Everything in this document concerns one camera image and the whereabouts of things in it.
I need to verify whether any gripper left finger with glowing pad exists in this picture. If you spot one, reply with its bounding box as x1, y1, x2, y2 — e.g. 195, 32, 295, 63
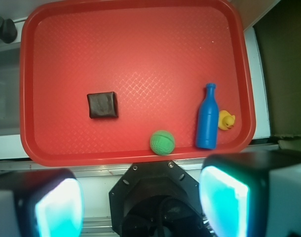
0, 168, 84, 237

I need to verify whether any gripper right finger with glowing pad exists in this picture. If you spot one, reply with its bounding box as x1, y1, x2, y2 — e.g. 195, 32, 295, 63
199, 150, 301, 237

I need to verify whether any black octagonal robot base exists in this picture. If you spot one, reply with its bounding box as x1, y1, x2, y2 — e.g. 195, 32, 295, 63
109, 161, 212, 237

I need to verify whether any green textured ball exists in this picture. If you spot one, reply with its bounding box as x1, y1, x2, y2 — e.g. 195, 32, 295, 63
150, 130, 175, 156

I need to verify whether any blue plastic bottle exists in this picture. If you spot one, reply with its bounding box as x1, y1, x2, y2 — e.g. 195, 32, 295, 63
195, 83, 219, 150

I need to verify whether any yellow rubber duck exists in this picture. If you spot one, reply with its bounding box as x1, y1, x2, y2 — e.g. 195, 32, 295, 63
218, 110, 236, 130

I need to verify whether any dark brown square block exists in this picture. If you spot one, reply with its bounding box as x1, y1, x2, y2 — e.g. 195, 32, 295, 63
87, 91, 118, 119

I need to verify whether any brown cardboard box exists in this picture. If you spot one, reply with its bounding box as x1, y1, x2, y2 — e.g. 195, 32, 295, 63
254, 0, 301, 151

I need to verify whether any red plastic tray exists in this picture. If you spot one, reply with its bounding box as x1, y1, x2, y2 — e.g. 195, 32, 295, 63
20, 0, 256, 166

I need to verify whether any black knob object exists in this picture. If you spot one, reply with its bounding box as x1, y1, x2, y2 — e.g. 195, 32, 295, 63
0, 17, 18, 44

